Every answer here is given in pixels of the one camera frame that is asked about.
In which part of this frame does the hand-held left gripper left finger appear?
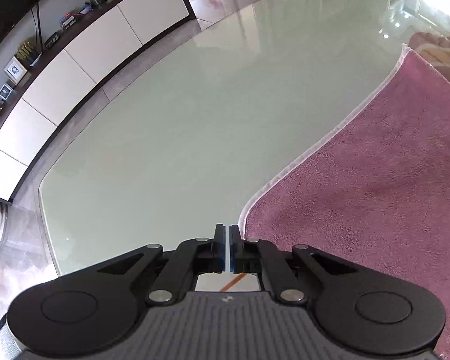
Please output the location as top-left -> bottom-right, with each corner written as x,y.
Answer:
60,224 -> 228,307

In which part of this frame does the black television cable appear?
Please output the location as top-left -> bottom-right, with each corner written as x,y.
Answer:
30,3 -> 44,64

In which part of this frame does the pink towel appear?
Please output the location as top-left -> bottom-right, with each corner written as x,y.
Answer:
238,43 -> 450,360

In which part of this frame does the beige pet bed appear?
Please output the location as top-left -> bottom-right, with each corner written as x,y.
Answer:
408,31 -> 450,84

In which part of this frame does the yellow green potted plant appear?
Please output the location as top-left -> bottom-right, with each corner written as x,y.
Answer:
15,37 -> 42,67

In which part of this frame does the stack of books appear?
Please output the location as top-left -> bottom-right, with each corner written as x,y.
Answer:
59,13 -> 78,31

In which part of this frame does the white television cabinet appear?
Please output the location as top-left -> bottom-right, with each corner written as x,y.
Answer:
0,0 -> 198,205

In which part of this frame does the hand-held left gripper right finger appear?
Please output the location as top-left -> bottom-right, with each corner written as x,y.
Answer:
229,225 -> 391,305

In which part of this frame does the white photo frame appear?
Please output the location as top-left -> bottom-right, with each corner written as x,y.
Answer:
4,56 -> 28,85

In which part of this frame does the black tray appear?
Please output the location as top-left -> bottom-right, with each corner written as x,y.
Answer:
44,32 -> 63,50

